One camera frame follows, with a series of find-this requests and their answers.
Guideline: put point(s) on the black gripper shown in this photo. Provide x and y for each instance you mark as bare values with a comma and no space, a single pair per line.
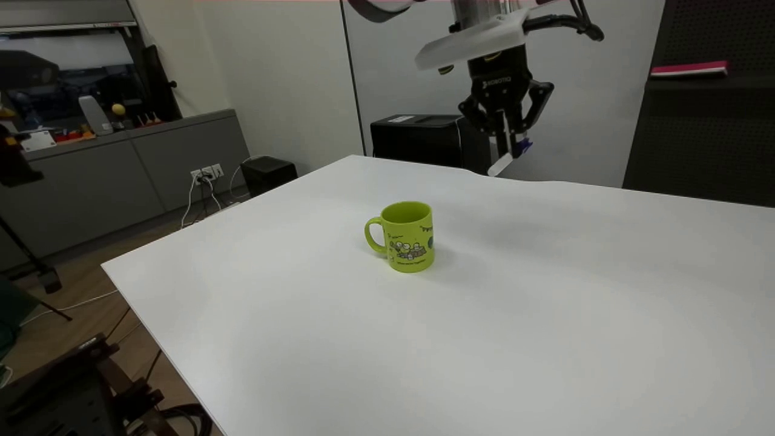
504,83

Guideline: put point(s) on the blue capped white marker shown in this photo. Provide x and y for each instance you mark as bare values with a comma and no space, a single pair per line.
509,155

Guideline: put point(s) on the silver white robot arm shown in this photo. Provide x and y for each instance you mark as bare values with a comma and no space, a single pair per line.
450,10

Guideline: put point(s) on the black box case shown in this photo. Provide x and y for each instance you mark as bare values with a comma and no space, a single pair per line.
434,140

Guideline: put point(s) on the green mug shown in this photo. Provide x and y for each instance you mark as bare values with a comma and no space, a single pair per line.
403,235

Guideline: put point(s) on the pink book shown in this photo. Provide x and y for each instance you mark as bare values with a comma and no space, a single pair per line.
690,68

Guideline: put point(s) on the tall black shelf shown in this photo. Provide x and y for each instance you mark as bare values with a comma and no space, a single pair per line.
710,136

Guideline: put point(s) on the small black speaker box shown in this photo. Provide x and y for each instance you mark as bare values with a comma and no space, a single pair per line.
268,174

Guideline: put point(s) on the white power strip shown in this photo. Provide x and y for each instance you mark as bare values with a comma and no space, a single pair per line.
206,174

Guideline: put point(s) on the grey cabinet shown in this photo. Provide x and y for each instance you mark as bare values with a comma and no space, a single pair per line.
119,180

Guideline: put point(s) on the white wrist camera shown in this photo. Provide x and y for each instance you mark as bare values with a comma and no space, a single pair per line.
484,28

